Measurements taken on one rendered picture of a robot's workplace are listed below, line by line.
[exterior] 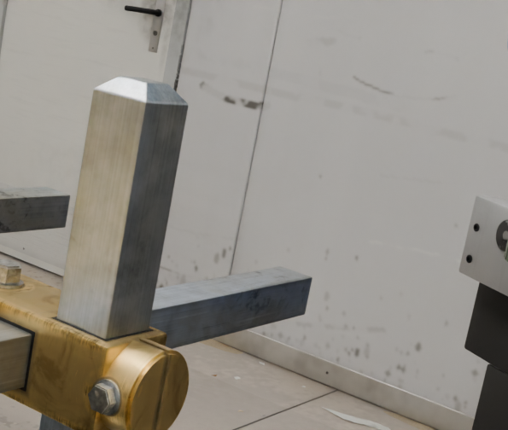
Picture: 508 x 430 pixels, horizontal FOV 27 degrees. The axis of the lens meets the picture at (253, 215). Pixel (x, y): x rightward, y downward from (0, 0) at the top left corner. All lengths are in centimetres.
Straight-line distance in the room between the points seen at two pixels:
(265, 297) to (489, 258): 47
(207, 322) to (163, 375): 15
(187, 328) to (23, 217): 27
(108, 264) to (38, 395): 8
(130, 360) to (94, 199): 8
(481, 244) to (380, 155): 221
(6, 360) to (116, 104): 14
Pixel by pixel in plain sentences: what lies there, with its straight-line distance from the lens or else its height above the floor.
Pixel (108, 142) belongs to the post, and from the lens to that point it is 54.
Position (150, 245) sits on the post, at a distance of 56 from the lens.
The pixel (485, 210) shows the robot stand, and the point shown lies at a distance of 119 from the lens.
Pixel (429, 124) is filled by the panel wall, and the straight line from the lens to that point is 332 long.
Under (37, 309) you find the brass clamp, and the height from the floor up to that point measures 97.
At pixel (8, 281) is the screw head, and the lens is 61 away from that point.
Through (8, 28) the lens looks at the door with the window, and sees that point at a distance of 442.
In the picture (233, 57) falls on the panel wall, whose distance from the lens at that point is 369.
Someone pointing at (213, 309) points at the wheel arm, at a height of 95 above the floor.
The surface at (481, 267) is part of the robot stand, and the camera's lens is 119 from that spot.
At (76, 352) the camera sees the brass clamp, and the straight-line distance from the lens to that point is 55.
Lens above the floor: 115
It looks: 11 degrees down
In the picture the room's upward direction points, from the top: 11 degrees clockwise
